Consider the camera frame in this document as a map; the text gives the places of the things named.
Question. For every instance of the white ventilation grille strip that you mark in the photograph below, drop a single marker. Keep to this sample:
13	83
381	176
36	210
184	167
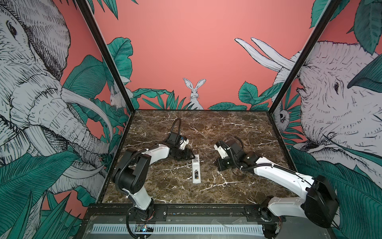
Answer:
189	229

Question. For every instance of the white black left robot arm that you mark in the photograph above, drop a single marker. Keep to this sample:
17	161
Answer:
131	172

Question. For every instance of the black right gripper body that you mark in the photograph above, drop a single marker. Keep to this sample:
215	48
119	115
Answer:
225	164

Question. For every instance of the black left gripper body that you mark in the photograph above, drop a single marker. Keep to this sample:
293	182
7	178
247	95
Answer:
181	154

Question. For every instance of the black corner frame post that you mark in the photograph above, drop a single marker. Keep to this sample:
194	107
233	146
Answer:
323	21
96	33

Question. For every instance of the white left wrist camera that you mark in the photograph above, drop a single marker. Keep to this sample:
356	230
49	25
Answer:
183	143

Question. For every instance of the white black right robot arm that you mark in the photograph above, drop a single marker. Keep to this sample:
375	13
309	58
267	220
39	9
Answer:
315	198

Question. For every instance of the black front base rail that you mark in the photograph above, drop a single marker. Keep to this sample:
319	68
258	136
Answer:
163	212

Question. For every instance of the black right corner frame post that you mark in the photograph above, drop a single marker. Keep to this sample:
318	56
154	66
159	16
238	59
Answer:
323	21

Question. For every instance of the black left corner frame post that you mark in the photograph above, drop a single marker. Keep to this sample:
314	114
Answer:
96	33

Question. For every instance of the white remote control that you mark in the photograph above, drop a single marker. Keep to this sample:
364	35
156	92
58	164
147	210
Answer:
196	170

